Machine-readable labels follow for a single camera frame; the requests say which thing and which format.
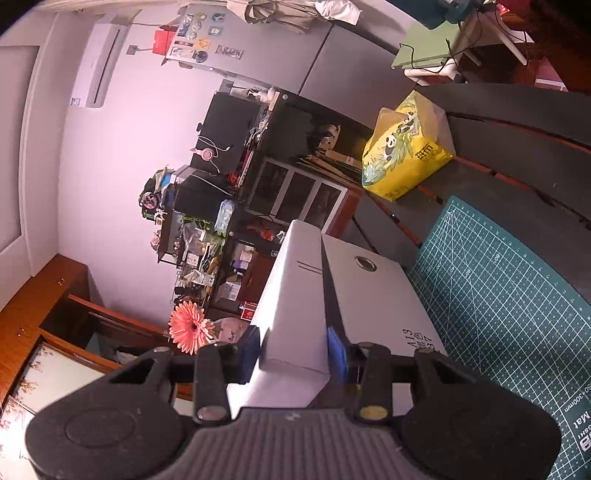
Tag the white storage box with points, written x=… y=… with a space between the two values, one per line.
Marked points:
x=378 y=304

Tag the grey refrigerator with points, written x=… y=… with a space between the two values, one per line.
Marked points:
x=332 y=64

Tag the green cutting mat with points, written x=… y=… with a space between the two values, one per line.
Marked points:
x=508 y=300

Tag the black computer desk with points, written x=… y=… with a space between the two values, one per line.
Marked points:
x=300 y=124

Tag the blue wipes pack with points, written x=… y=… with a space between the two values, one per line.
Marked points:
x=225 y=214

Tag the black shelf rack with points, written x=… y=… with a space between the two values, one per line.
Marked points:
x=184 y=240

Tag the flattened cardboard stack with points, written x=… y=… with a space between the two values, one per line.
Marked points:
x=332 y=161

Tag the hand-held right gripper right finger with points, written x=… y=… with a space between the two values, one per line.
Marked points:
x=336 y=353

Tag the pink drink bottle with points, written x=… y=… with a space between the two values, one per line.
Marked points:
x=231 y=328

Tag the white cabinet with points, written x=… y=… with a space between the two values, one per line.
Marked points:
x=315 y=194

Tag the white air conditioner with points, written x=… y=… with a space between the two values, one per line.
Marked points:
x=99 y=64

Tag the yellow tissue pack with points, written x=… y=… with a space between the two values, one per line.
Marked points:
x=401 y=152

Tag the pink headphones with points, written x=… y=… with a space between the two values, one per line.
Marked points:
x=205 y=153

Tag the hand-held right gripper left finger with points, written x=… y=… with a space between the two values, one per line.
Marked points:
x=247 y=350

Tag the dark teal speaker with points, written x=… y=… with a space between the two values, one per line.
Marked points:
x=434 y=14

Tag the green side table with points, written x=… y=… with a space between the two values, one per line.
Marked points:
x=429 y=46

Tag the black monitor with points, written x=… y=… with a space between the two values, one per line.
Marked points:
x=226 y=120

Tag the red boxes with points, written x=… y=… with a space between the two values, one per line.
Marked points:
x=248 y=310

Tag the pink gerbera flower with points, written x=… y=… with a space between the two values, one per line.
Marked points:
x=189 y=325

